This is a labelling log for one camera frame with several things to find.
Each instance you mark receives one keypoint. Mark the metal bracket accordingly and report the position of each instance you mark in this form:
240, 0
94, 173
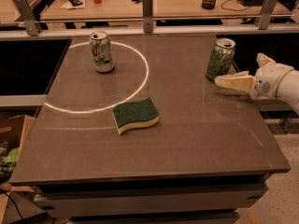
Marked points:
263, 20
147, 8
31, 25

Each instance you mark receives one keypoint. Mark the green yellow sponge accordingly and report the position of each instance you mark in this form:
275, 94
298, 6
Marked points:
135, 115

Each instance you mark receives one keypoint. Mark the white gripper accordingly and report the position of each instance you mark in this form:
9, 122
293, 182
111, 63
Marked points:
270, 79

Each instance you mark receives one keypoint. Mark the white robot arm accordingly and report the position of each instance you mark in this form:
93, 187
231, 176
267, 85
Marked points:
288, 90

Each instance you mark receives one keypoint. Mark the green bag in box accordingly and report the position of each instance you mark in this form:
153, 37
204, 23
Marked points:
8, 160

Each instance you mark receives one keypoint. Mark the left metal bracket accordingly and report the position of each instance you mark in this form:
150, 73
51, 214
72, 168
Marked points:
31, 25

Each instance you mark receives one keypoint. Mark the cardboard box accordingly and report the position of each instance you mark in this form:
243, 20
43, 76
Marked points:
16, 203

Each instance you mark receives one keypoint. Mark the white 7up can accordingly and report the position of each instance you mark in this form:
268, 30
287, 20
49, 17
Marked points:
101, 51

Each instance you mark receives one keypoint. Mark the green soda can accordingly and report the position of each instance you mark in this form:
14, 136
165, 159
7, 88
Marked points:
221, 58

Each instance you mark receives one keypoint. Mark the right metal bracket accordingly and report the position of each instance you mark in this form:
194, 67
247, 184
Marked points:
263, 20

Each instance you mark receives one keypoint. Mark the black mesh cup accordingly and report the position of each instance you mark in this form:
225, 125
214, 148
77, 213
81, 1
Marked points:
208, 4

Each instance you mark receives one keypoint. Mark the middle metal bracket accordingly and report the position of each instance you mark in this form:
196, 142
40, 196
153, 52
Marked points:
147, 8

